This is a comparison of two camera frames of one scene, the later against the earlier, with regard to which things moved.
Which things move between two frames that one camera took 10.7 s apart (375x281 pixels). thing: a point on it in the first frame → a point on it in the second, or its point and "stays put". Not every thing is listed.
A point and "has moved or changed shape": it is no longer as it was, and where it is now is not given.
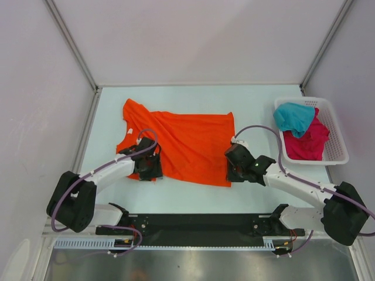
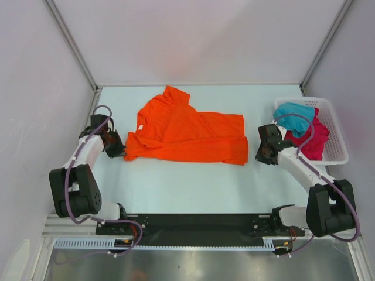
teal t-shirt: [295, 117] stays put
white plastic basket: [335, 150] stays put
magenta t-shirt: [310, 146] stays put
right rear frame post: [344, 8] stays put
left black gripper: [156, 172] → [118, 150]
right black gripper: [230, 177] → [259, 157]
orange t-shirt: [193, 146] has moved or changed shape
